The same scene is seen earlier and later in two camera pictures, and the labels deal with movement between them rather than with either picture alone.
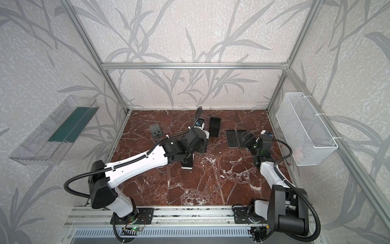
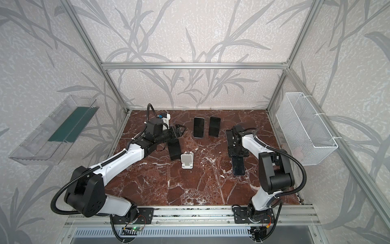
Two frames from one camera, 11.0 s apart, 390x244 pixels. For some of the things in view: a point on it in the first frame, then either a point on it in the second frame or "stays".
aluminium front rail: x=88 y=216 stays
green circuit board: x=136 y=229 stays
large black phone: x=231 y=138 stays
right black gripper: x=249 y=139 to x=230 y=142
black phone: x=215 y=126 stays
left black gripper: x=187 y=157 to x=174 y=132
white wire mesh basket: x=306 y=138 stays
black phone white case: x=187 y=163 to x=238 y=164
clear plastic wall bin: x=47 y=143 stays
